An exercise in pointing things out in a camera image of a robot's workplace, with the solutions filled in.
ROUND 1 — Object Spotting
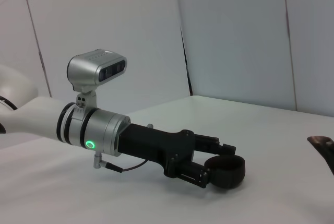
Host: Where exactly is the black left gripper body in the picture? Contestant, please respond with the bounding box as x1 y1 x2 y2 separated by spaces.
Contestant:
118 123 198 179

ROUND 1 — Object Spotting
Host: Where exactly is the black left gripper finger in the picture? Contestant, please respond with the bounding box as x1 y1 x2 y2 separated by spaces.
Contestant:
179 161 217 190
193 134 237 157

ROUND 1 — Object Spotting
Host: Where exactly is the small black teacup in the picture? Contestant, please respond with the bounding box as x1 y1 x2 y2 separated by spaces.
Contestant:
205 155 247 190

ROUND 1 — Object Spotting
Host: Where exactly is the black round teapot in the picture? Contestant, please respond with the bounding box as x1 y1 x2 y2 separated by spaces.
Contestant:
307 135 334 175

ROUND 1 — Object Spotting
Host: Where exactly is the left gripper cable with plug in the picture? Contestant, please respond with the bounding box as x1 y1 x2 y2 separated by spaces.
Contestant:
93 123 155 174

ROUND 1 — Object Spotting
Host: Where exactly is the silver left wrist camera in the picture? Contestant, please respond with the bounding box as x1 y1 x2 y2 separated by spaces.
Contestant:
67 49 128 116

